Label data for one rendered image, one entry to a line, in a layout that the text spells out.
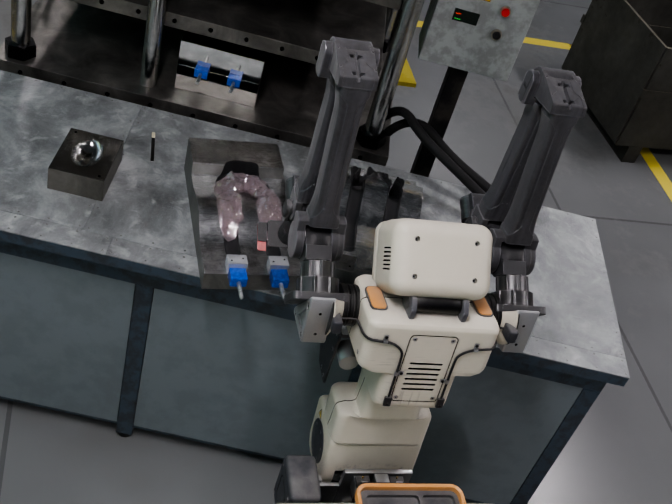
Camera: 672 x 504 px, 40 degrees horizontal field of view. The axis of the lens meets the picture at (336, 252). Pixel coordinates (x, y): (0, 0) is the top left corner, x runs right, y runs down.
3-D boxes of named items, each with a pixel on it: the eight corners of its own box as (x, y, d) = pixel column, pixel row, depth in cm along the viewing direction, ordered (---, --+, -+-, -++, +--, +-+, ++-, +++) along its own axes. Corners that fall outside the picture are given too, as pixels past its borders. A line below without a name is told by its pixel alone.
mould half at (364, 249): (406, 307, 245) (421, 270, 236) (312, 284, 242) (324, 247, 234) (410, 196, 283) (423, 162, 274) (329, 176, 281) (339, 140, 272)
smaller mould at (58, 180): (102, 201, 247) (104, 181, 242) (47, 188, 246) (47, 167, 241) (121, 160, 262) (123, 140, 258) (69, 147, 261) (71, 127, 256)
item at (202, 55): (254, 107, 302) (264, 61, 291) (174, 87, 300) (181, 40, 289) (275, 38, 340) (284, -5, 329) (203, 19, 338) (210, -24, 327)
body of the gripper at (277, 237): (266, 222, 213) (273, 210, 207) (308, 226, 216) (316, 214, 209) (266, 248, 211) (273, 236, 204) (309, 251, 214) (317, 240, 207)
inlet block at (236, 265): (249, 306, 227) (253, 291, 223) (229, 306, 225) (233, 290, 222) (242, 270, 236) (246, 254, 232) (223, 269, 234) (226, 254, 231)
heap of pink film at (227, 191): (284, 244, 243) (290, 221, 238) (218, 241, 237) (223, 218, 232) (269, 183, 261) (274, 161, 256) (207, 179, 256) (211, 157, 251)
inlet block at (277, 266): (291, 307, 230) (296, 292, 227) (272, 306, 228) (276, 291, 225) (283, 271, 239) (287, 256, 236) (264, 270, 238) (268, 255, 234)
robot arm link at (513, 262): (503, 281, 192) (526, 282, 194) (502, 234, 194) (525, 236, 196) (484, 287, 201) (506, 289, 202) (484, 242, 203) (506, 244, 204)
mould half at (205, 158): (300, 291, 239) (309, 260, 232) (201, 288, 231) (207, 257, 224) (270, 173, 275) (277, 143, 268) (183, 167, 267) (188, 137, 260)
